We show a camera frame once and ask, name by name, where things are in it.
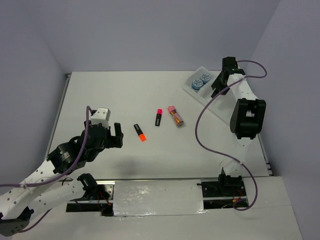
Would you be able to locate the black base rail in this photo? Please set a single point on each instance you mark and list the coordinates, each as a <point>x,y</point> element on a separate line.
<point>215,196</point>

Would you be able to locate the orange highlighter marker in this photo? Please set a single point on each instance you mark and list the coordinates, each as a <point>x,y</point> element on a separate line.
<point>139,132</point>

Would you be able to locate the pink highlighter marker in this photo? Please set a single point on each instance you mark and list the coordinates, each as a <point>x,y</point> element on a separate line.
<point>158,117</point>

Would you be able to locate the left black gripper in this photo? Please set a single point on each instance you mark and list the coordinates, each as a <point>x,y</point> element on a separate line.
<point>115,141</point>

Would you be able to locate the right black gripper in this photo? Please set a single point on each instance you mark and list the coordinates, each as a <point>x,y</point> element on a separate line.
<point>216,84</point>

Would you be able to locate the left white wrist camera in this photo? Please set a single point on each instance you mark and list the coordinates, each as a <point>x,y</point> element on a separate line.
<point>101,116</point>

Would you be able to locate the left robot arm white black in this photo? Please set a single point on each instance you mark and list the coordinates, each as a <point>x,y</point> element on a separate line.
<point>35,195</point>

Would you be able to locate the pink-capped tube of pens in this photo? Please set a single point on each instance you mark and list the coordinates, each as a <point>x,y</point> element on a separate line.
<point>175,116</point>

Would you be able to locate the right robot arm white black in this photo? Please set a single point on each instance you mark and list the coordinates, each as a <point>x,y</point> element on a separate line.
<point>238,106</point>

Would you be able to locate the blue slime jar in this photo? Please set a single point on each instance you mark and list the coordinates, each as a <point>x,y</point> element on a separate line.
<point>205,78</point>
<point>197,84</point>

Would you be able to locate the silver foil sheet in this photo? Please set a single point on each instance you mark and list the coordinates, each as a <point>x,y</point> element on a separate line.
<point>158,198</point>

